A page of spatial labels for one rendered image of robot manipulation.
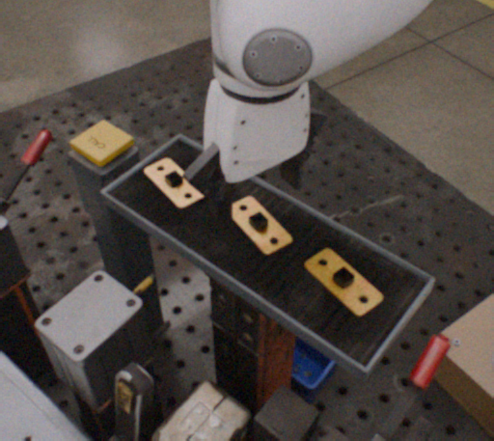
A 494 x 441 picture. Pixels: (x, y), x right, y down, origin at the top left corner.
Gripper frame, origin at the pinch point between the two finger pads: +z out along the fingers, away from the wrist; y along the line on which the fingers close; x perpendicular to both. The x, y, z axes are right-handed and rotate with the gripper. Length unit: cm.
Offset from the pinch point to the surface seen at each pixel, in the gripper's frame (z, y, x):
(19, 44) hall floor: 121, -32, -246
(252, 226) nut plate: 4.8, 0.7, 0.1
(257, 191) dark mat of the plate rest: 5.2, -3.2, -4.4
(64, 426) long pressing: 20.9, 27.3, 1.1
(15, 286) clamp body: 27.1, 24.8, -25.9
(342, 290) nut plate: 4.9, -1.9, 12.5
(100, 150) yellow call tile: 5.2, 9.1, -21.9
